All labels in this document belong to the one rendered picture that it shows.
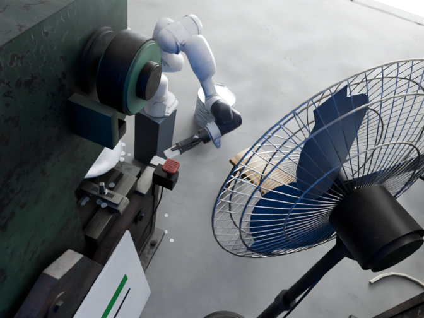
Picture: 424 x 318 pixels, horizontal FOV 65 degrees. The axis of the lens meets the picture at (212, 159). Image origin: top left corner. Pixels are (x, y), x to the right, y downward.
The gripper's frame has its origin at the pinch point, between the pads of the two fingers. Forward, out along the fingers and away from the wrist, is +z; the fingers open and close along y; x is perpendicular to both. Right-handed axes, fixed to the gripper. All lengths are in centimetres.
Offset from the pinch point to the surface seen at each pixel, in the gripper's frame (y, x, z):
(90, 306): 35, 45, 49
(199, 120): -87, -35, -30
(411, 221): 99, 57, -33
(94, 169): 36.6, 1.8, 27.8
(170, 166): 26.6, 11.7, 2.6
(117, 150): 30.4, -2.9, 18.1
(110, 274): 27, 39, 41
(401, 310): -6, 115, -61
